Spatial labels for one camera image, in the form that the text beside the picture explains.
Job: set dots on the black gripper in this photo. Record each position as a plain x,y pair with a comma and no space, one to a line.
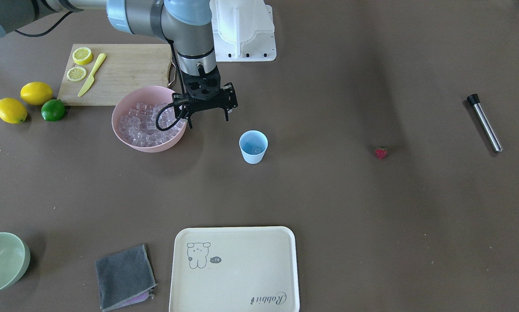
230,100

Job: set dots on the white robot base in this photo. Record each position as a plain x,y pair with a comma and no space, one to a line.
243,31

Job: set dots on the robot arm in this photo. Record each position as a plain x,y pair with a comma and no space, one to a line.
186,25

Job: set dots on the light blue cup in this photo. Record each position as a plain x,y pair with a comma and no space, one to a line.
253,145

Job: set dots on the clear ice cubes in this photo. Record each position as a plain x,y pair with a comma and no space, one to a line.
148,125

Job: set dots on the pink bowl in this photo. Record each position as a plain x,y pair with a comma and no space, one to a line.
150,95

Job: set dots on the wooden cutting board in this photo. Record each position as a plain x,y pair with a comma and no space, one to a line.
127,67

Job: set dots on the yellow plastic knife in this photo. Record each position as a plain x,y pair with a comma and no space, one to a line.
91,77

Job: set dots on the lemon half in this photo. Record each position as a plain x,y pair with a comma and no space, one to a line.
75,74
82,56

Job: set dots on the green lime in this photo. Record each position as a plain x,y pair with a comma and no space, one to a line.
53,110

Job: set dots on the cream rabbit tray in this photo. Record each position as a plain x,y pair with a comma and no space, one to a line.
235,269

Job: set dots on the yellow lemon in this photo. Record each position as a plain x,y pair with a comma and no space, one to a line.
36,93
12,111

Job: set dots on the red strawberry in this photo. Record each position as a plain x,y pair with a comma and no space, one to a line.
381,152

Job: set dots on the grey folded cloth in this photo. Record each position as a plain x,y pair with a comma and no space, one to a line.
124,278

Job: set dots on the green bowl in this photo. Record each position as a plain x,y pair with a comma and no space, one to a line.
15,257

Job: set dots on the steel muddler with black tip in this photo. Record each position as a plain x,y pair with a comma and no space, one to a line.
475,103

